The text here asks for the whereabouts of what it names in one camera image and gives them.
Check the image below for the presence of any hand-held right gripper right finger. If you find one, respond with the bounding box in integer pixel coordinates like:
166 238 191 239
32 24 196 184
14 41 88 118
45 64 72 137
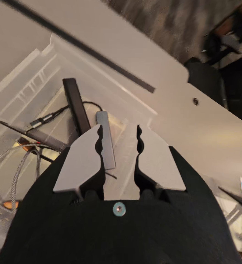
134 124 187 199

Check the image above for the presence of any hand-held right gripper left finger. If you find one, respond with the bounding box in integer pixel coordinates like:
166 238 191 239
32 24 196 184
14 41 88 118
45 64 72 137
53 124 105 201

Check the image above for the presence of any black usb hub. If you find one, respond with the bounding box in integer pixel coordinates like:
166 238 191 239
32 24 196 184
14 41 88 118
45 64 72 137
63 78 91 136

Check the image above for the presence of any grey braided usb cable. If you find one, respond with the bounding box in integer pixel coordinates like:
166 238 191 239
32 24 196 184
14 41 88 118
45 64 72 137
0 143 41 214

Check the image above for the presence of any clear plastic bin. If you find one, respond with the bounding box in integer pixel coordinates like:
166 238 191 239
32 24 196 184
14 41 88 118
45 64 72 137
0 34 160 248

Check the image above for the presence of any silver grey usb hub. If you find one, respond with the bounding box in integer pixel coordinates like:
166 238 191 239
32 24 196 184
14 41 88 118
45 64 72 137
96 111 116 170

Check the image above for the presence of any dark grey flat usb hub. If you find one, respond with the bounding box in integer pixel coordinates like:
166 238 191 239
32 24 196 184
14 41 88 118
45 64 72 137
0 119 67 152

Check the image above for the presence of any black background chair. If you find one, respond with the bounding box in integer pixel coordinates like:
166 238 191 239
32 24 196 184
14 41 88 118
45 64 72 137
202 4 242 68

